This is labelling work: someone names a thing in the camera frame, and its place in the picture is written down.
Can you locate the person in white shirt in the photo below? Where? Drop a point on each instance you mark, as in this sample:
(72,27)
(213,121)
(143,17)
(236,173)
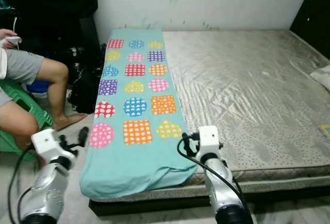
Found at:
(26,90)

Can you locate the green plastic stool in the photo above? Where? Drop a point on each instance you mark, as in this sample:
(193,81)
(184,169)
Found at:
(20,121)

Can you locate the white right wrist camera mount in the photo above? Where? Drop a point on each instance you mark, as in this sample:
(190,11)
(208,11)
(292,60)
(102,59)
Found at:
(209,139)

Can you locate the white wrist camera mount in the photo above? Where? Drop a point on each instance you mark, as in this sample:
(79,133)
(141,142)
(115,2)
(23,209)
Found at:
(209,139)
(46,144)

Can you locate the blue children's picture book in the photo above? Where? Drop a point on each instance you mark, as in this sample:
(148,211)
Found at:
(326,131)

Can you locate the black tufted headboard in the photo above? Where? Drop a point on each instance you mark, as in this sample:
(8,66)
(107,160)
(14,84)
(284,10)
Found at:
(314,17)

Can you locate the white quilted mattress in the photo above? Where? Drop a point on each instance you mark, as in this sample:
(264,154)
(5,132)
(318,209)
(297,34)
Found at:
(247,90)

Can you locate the blue plastic tub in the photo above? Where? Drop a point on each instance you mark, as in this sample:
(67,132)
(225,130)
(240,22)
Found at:
(37,86)

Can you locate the white pillow with tree print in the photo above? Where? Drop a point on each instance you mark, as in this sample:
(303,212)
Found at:
(322,77)

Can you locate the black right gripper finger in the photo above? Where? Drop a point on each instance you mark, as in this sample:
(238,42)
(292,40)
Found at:
(182,140)

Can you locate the white game controller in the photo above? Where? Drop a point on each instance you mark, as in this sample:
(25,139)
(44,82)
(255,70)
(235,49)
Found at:
(14,41)

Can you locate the black bag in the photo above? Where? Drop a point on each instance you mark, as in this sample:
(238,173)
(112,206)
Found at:
(85,79)

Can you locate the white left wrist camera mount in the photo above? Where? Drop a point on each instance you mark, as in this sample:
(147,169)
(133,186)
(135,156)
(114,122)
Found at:
(46,144)

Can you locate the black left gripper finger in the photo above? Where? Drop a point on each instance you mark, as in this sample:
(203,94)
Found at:
(83,136)

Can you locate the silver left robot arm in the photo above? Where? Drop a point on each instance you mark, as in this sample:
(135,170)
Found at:
(49,193)

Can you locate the turquoise heart print mat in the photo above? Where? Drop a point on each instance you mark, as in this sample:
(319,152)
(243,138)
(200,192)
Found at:
(134,110)

